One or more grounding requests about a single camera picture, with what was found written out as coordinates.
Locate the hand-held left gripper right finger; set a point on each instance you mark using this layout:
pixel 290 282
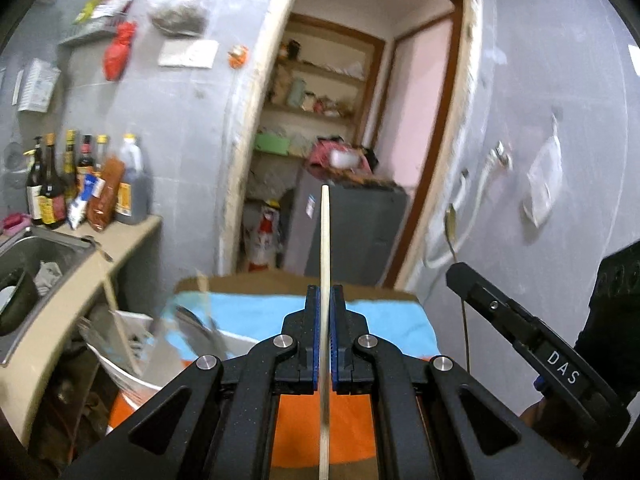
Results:
pixel 339 342

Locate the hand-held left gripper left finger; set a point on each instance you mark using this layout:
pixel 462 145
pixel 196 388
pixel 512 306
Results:
pixel 312 342

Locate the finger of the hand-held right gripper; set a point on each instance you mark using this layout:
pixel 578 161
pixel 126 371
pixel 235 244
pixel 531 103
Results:
pixel 482 297

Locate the wooden chopstick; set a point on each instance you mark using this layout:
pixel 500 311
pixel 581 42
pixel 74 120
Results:
pixel 325 240
pixel 117 310

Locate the large silver spoon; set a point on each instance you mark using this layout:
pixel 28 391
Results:
pixel 207 332

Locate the white plastic bucket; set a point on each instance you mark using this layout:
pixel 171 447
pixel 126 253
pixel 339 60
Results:
pixel 127 384

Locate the silver fork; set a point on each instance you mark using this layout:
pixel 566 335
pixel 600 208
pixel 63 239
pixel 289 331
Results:
pixel 89 331

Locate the person's right hand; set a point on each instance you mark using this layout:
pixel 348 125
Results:
pixel 565 425

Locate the light blue cloth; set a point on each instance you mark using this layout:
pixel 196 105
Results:
pixel 390 325

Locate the orange cloth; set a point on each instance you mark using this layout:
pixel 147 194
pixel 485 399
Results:
pixel 350 425

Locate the brown table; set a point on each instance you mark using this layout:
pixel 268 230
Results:
pixel 250 285

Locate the red bottle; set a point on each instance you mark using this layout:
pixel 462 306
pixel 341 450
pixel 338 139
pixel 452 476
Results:
pixel 265 240

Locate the grey cabinet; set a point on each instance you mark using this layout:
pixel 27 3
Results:
pixel 350 230

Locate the pink cloth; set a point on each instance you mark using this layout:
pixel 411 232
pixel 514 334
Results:
pixel 320 152

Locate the green box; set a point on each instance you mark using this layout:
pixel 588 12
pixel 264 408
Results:
pixel 272 143

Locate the beige countertop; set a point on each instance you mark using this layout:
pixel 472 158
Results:
pixel 125 240

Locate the large dark oil jug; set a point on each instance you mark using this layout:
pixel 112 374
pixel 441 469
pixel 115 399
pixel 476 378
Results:
pixel 134 190

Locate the wooden shelf unit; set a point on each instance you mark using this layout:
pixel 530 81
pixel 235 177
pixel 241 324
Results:
pixel 320 95

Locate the brown spice packet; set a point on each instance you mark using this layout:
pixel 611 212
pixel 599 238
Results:
pixel 106 195

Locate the blue and white packet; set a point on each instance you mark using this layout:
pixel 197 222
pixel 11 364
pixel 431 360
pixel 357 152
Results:
pixel 82 202

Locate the grey rag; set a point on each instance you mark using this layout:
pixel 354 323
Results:
pixel 50 276

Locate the stainless steel sink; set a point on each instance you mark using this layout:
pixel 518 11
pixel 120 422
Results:
pixel 55 255

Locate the black pan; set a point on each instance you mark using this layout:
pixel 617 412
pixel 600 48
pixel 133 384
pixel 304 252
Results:
pixel 15 305

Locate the pink soap box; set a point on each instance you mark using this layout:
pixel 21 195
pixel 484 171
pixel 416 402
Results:
pixel 17 221

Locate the red plastic bag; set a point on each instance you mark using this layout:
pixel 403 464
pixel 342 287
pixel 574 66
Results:
pixel 120 52

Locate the metal strainer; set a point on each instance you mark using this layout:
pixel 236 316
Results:
pixel 12 156

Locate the grey plastic bag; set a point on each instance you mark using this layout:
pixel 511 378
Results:
pixel 177 12

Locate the snack packets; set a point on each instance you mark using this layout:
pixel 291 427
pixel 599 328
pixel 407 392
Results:
pixel 107 5

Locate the clear plastic wall bag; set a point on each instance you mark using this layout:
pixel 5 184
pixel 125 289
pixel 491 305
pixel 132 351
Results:
pixel 545 185

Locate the orange wall hook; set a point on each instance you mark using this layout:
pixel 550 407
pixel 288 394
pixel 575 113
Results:
pixel 238 55

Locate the white wall holder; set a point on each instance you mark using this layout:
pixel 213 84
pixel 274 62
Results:
pixel 37 85

